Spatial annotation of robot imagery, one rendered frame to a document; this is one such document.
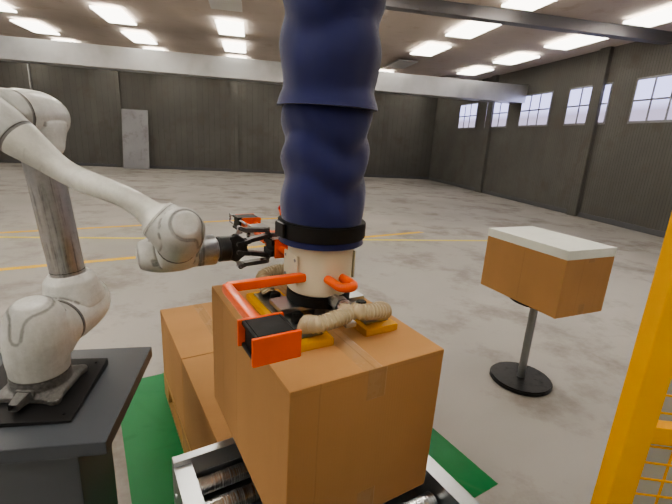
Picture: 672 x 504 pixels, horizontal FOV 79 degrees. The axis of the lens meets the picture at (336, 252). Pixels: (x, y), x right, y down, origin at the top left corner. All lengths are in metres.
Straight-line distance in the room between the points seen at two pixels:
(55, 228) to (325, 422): 1.01
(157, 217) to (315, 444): 0.62
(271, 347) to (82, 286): 0.95
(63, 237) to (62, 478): 0.71
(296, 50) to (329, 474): 0.90
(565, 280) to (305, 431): 1.97
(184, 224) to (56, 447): 0.67
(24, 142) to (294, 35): 0.72
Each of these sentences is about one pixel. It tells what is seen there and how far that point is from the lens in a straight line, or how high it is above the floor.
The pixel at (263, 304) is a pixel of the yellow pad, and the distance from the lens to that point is 1.12.
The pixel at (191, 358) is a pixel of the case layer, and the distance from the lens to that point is 2.00.
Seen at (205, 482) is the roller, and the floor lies 0.55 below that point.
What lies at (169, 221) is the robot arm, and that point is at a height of 1.33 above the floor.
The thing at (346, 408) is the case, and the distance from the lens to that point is 0.91.
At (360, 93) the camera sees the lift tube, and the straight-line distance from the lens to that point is 0.94.
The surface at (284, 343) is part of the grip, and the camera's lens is 0.69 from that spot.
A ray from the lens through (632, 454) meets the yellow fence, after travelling 1.09.
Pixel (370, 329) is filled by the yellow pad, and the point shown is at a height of 1.08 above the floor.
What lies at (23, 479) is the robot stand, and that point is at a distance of 1.60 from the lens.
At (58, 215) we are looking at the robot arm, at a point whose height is 1.26.
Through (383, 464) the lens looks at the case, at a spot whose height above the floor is 0.79.
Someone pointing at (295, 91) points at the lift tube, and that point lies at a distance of 0.94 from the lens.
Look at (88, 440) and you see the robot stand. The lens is 1.31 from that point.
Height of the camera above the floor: 1.53
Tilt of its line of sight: 15 degrees down
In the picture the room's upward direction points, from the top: 3 degrees clockwise
